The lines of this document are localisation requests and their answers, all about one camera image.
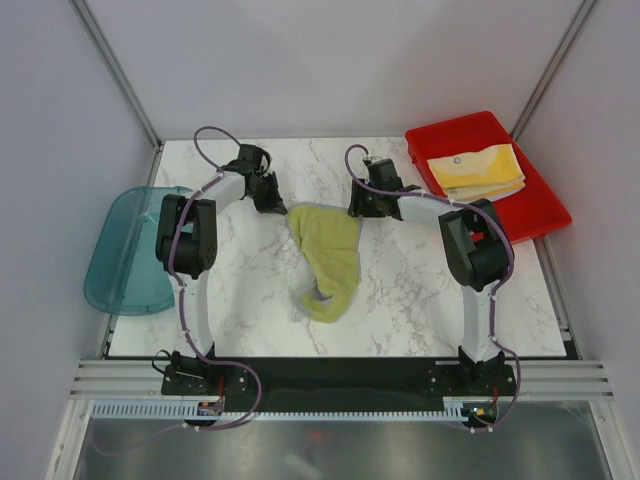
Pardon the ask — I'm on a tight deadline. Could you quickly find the purple cable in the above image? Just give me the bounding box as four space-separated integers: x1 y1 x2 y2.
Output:
166 126 244 363
344 144 516 356

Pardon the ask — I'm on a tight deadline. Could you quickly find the yellow towel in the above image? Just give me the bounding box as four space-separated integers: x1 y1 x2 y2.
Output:
427 143 526 192

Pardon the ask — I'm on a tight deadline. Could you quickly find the right aluminium frame post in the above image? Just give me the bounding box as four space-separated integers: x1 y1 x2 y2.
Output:
510 0 600 141

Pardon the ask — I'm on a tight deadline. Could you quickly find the green frog pattern towel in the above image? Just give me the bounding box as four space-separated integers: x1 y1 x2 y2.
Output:
444 182 525 203

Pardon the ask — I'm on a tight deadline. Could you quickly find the aluminium frame post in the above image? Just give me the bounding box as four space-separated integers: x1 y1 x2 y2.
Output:
510 0 600 141
69 0 162 152

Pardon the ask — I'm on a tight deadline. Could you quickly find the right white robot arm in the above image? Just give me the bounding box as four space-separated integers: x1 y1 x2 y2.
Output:
348 156 514 394

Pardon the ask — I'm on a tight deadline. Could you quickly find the left aluminium frame post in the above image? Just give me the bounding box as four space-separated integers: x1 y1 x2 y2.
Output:
69 0 162 152

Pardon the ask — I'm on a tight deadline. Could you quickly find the grey green towel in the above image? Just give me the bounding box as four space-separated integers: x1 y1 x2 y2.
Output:
287 203 362 324

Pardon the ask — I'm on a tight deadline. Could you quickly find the red plastic tray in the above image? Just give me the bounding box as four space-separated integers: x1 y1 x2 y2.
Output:
405 111 572 243

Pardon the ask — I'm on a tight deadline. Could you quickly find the grey slotted cable duct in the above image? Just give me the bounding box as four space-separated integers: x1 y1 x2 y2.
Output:
90 398 497 422

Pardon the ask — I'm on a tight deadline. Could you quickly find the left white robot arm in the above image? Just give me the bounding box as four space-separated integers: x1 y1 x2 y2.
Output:
155 144 287 394

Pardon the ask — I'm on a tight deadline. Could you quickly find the teal plastic basket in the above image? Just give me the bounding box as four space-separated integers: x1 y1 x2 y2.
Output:
84 186 190 316

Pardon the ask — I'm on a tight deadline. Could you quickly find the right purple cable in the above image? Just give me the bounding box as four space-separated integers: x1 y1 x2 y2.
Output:
344 144 516 356

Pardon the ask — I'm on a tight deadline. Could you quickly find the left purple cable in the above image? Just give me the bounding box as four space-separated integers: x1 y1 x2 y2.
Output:
166 126 244 363

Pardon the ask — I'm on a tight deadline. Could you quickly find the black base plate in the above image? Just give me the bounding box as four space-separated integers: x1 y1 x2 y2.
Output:
161 357 516 412

